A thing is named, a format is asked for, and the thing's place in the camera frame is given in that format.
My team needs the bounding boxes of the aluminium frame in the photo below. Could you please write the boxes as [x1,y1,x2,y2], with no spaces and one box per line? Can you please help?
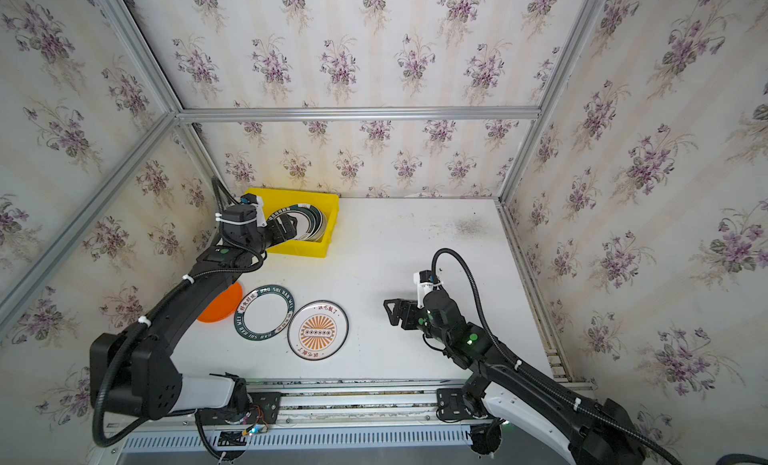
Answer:
[1,0,604,331]

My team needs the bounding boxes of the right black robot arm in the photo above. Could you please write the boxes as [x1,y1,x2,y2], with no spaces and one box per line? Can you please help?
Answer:
[384,290,678,464]

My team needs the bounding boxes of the yellow plastic bin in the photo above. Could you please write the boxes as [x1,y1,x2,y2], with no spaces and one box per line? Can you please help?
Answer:
[246,188,340,258]

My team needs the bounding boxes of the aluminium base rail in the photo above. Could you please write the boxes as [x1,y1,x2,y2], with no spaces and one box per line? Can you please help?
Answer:
[101,377,604,433]

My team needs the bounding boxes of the large green rimmed plate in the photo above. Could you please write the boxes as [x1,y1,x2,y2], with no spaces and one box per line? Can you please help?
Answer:
[233,284,295,342]

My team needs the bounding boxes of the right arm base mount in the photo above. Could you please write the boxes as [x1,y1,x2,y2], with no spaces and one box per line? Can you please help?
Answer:
[436,376,490,423]

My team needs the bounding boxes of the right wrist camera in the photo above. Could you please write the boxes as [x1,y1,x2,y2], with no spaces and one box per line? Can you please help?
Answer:
[413,270,441,308]

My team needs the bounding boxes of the small green ringed plate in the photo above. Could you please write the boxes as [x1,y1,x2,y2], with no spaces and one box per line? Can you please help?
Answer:
[319,212,328,240]

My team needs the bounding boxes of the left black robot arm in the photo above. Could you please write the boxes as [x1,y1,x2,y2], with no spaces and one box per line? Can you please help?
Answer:
[89,201,297,448]

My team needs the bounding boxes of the orange sunburst pattern plate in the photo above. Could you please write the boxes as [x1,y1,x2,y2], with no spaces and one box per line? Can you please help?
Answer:
[287,300,350,361]

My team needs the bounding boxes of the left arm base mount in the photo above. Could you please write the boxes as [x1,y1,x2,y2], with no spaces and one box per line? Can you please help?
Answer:
[198,373,282,428]

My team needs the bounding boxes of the green red ringed plate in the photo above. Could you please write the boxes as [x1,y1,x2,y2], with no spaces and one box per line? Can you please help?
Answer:
[269,203,322,242]

